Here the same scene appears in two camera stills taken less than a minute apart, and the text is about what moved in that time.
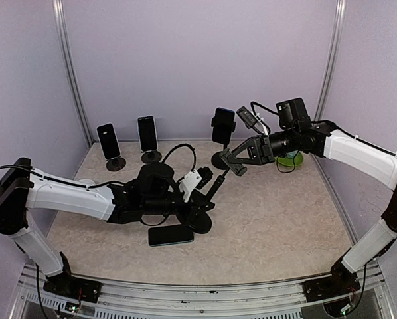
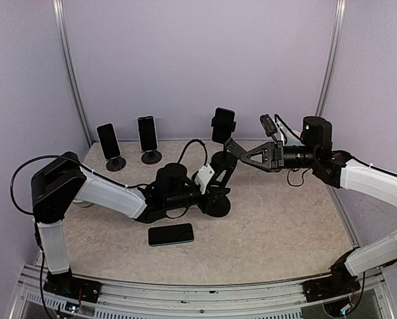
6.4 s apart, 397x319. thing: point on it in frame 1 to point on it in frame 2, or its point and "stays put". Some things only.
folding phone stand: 115,164 stays put
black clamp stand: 199,219 to 215,202
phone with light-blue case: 147,133 stays put
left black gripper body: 194,201 to 211,196
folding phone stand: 151,156 stays put
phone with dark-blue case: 222,131 stays put
